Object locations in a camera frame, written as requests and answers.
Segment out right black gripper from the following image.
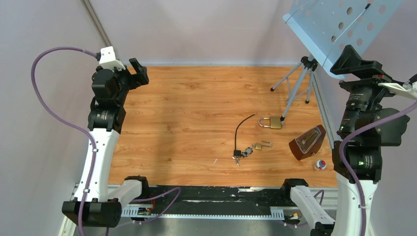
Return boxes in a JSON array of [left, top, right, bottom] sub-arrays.
[[328, 44, 407, 132]]

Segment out black cable lock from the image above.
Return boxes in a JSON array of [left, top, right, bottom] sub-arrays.
[[232, 113, 257, 159]]

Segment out small brass padlock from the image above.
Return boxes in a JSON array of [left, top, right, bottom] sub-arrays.
[[254, 141, 273, 150]]

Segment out cable lock keys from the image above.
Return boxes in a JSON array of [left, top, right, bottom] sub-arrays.
[[232, 156, 241, 167]]

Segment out small padlock keys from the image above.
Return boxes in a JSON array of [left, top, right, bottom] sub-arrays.
[[241, 147, 253, 158]]

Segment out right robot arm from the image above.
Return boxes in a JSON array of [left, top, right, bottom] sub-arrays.
[[281, 45, 417, 236]]

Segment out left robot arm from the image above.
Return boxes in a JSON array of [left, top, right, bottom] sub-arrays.
[[61, 58, 151, 228]]

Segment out light blue music stand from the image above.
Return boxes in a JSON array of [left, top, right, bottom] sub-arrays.
[[283, 0, 402, 79]]

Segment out grey stand tripod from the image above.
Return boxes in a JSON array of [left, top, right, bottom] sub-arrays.
[[270, 54, 319, 125]]

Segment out brown wooden metronome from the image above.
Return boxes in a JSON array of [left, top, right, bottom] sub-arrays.
[[289, 125, 326, 161]]

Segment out large brass padlock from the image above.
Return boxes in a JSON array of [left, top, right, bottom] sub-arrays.
[[258, 117, 285, 129]]

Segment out small red white bottle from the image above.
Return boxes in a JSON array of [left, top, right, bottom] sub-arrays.
[[314, 159, 327, 171]]

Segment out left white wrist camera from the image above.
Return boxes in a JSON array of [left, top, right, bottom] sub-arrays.
[[99, 46, 125, 71]]

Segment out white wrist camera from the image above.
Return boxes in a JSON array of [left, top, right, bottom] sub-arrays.
[[99, 46, 125, 71], [378, 74, 417, 100]]

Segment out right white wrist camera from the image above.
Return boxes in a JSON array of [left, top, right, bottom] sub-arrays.
[[378, 74, 417, 100]]

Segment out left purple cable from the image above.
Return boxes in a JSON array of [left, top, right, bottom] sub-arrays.
[[30, 47, 99, 236]]

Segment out purple cable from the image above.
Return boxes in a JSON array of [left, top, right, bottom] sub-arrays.
[[338, 101, 417, 236], [30, 47, 99, 236]]

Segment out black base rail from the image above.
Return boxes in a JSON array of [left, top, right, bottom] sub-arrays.
[[121, 185, 303, 224]]

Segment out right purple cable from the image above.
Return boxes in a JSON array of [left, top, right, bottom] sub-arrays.
[[338, 101, 417, 236]]

